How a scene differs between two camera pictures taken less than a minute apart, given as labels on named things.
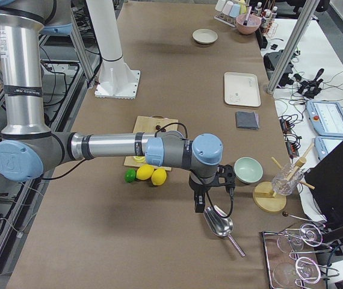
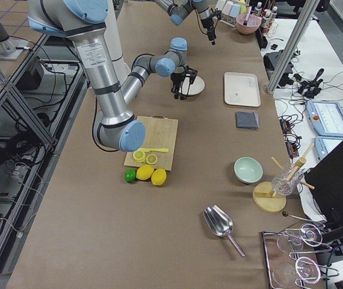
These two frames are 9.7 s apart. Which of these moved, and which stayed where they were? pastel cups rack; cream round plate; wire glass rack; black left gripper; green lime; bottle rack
Moved: cream round plate; black left gripper
Stayed: green lime; bottle rack; pastel cups rack; wire glass rack
